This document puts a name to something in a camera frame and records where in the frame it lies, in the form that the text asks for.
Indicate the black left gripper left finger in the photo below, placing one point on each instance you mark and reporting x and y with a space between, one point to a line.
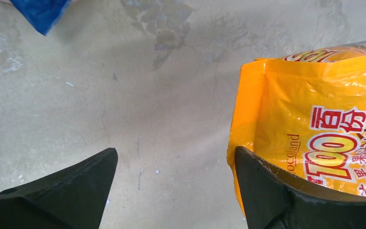
72 198

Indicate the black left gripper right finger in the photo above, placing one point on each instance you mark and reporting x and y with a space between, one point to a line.
273 198

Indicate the orange candy bag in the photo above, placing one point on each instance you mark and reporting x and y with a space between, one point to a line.
306 113

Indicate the blue candy bag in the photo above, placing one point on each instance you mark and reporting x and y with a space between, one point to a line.
42 14

